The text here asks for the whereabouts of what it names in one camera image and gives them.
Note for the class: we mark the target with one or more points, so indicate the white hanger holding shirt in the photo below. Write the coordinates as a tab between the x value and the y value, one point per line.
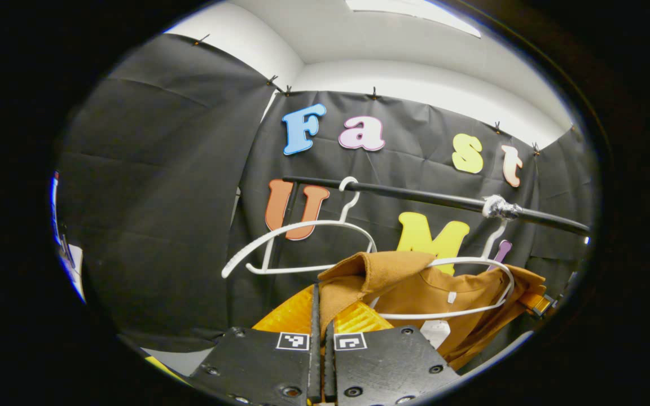
471	261

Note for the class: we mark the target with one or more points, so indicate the empty white clothes hanger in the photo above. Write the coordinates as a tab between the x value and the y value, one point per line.
302	225

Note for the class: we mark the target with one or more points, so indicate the ceiling light panel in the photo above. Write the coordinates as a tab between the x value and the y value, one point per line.
415	11

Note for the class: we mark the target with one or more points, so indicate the black clothes rack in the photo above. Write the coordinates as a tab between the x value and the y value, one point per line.
426	197

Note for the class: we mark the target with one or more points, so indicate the black backdrop cloth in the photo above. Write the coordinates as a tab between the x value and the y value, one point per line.
178	197

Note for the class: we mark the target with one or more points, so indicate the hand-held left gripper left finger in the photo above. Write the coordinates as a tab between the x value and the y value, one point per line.
263	366

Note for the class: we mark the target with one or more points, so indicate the grey tape wad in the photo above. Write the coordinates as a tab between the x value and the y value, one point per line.
500	207

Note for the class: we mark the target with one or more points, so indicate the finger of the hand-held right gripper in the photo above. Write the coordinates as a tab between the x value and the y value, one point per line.
539	304

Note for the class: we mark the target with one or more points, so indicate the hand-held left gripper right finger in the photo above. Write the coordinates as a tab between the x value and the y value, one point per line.
387	361

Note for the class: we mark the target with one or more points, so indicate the brown shirt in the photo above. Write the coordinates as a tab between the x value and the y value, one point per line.
471	293

